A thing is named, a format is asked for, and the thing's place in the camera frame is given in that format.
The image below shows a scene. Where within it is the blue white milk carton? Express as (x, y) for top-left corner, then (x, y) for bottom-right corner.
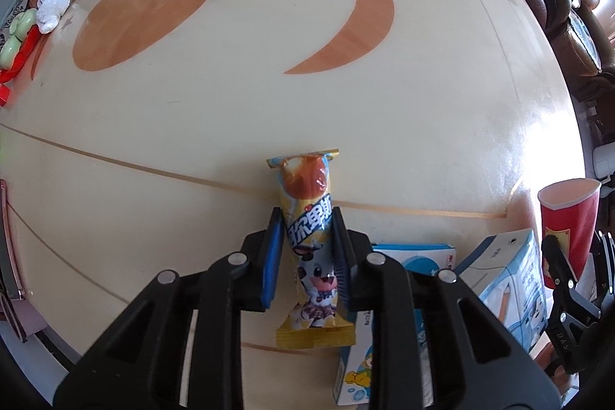
(455, 228), (547, 351)

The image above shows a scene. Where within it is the yellow snack wrapper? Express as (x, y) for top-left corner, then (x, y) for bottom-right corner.
(267, 149), (356, 350)

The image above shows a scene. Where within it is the red paper cup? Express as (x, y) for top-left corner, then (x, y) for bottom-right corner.
(538, 178), (602, 279)

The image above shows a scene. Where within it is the blue white medicine box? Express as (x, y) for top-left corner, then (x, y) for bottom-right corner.
(332, 244), (457, 409)

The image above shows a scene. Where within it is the green white toy on red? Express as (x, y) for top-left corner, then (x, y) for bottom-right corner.
(1, 8), (42, 107)

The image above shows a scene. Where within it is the small white plastic bag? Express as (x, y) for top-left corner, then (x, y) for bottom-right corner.
(35, 0), (71, 34)

